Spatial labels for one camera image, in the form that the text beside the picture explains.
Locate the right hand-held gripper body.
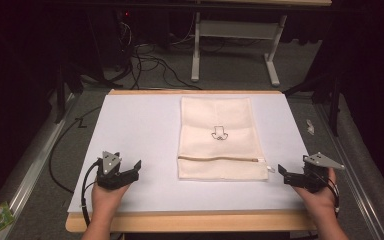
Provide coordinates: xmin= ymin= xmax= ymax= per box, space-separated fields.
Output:
xmin=282 ymin=151 xmax=346 ymax=194

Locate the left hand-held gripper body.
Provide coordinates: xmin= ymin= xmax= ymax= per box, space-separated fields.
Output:
xmin=96 ymin=151 xmax=140 ymax=191

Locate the cream zipper mesh bag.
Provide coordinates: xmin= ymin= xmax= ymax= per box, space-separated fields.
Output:
xmin=176 ymin=96 xmax=271 ymax=182

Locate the person's left hand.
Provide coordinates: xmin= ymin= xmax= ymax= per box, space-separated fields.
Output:
xmin=91 ymin=181 xmax=132 ymax=215

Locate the person's right hand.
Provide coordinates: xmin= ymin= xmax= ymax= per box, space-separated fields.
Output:
xmin=292 ymin=167 xmax=340 ymax=216

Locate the white table sheet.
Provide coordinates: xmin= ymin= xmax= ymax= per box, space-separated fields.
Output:
xmin=67 ymin=93 xmax=310 ymax=213

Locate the black metal stand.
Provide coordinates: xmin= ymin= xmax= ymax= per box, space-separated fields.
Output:
xmin=53 ymin=61 xmax=85 ymax=125
xmin=282 ymin=71 xmax=342 ymax=138

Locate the wooden table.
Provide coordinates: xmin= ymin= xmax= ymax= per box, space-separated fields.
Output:
xmin=65 ymin=88 xmax=318 ymax=234

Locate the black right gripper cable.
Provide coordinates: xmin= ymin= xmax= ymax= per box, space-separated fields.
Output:
xmin=325 ymin=178 xmax=342 ymax=214

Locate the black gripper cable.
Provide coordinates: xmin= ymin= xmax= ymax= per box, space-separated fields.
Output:
xmin=325 ymin=178 xmax=342 ymax=214
xmin=80 ymin=159 xmax=102 ymax=228

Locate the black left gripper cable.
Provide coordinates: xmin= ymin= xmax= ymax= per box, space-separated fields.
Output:
xmin=80 ymin=159 xmax=102 ymax=228

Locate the metal floor rail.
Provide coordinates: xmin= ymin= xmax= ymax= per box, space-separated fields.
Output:
xmin=315 ymin=102 xmax=384 ymax=240
xmin=0 ymin=93 xmax=78 ymax=240

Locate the long black floor cable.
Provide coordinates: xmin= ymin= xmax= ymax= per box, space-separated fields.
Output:
xmin=48 ymin=105 xmax=103 ymax=195

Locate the bundle of black cables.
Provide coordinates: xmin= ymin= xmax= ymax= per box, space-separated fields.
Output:
xmin=114 ymin=13 xmax=204 ymax=92

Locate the white metal desk frame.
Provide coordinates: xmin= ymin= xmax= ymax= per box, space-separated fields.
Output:
xmin=190 ymin=11 xmax=288 ymax=88

